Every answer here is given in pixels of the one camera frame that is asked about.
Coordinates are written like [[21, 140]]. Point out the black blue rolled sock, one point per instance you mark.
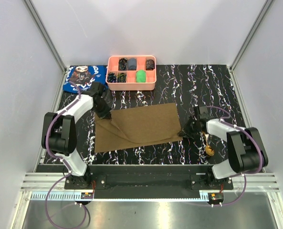
[[111, 78]]

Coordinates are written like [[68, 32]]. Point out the dark patterned rolled sock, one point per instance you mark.
[[150, 64]]

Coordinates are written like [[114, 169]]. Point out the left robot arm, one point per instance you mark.
[[59, 135]]

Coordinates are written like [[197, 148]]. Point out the left aluminium frame post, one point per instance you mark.
[[39, 24]]

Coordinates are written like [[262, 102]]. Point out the brown cloth napkin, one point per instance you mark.
[[135, 127]]

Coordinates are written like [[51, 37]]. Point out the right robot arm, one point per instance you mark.
[[246, 151]]

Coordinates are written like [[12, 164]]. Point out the grey rolled sock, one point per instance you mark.
[[132, 64]]

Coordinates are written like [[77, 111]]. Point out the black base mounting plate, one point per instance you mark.
[[150, 182]]

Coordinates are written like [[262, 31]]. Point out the pink compartment tray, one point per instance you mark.
[[130, 83]]

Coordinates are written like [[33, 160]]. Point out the black marble pattern mat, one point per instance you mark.
[[184, 85]]

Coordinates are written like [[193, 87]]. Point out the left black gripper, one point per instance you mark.
[[106, 114]]

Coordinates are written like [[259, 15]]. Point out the gold spoon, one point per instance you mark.
[[209, 150]]

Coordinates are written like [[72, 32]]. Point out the black yellow rolled sock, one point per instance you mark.
[[122, 64]]

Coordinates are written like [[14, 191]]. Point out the blue printed t-shirt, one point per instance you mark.
[[83, 76]]

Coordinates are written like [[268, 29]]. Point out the green rolled sock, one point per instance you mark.
[[141, 76]]

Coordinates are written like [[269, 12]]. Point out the right aluminium frame post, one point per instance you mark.
[[258, 21]]

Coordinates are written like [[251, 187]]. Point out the aluminium frame post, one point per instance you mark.
[[39, 24], [258, 21]]

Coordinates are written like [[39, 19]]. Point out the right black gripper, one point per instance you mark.
[[185, 131]]

